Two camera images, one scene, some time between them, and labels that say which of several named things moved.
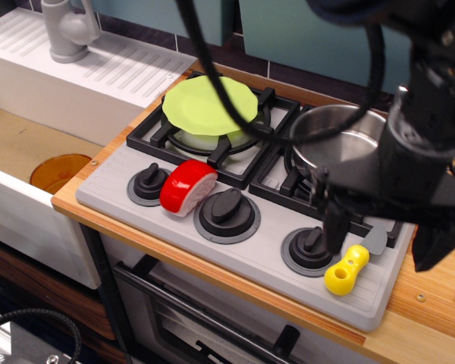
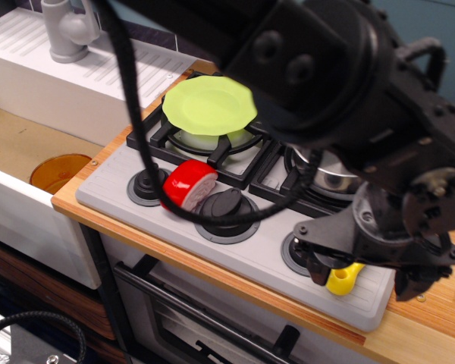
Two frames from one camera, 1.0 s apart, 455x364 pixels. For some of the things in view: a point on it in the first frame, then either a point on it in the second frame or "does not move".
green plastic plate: x=195 y=104 does not move
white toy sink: x=48 y=122 does not move
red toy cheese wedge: x=186 y=186 does not move
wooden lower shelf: x=48 y=287 does not move
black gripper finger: x=434 y=240 -> x=411 y=280
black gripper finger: x=337 y=224 -> x=318 y=271
